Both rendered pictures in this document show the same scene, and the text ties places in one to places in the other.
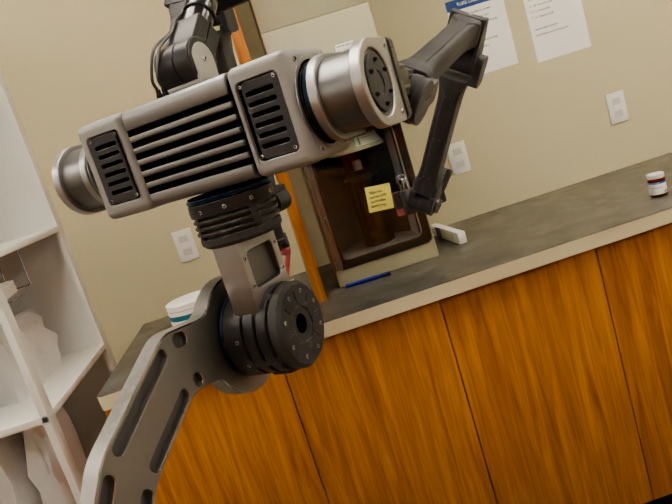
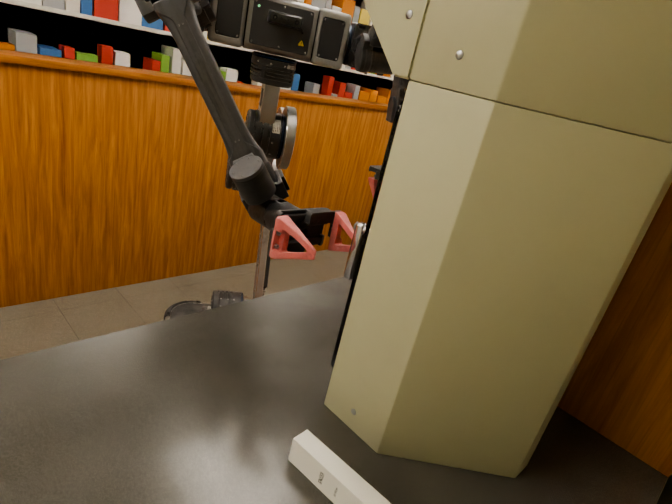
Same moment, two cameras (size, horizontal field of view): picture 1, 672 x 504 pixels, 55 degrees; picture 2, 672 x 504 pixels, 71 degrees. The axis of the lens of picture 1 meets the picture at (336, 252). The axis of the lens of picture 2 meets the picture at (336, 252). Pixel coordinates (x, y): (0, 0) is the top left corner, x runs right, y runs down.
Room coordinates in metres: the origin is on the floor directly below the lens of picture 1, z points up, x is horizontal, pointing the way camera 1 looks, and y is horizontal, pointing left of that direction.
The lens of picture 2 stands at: (2.31, -0.73, 1.42)
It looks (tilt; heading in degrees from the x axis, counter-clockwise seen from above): 23 degrees down; 134
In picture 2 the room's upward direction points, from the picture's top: 13 degrees clockwise
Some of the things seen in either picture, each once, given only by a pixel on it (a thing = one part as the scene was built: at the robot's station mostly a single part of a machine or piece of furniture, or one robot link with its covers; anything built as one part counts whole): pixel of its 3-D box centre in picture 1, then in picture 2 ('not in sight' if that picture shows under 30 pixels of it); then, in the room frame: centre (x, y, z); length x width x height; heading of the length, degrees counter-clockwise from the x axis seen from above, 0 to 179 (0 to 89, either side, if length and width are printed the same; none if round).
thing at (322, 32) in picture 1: (348, 149); (541, 184); (2.05, -0.13, 1.33); 0.32 x 0.25 x 0.77; 94
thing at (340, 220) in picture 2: (405, 200); (335, 237); (1.81, -0.23, 1.15); 0.09 x 0.07 x 0.07; 2
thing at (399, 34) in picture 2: not in sight; (455, 48); (1.87, -0.14, 1.46); 0.32 x 0.12 x 0.10; 94
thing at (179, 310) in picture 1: (197, 323); not in sight; (1.72, 0.41, 1.02); 0.13 x 0.13 x 0.15
